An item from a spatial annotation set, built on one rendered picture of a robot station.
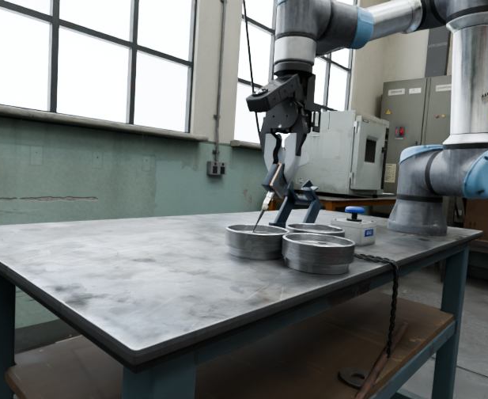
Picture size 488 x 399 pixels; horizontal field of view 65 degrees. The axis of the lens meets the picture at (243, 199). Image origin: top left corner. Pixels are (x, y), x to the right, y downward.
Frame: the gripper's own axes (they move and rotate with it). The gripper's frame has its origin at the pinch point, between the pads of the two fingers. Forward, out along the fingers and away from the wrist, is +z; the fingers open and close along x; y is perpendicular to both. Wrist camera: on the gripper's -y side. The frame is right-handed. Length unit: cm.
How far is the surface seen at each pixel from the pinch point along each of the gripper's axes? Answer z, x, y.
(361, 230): 9.8, -10.0, 15.1
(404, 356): 38, -16, 29
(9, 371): 38, 31, -34
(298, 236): 9.3, -8.9, -5.8
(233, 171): 1, 153, 150
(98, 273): 12.7, 0.4, -34.4
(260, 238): 9.4, -6.5, -12.4
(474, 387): 94, -13, 146
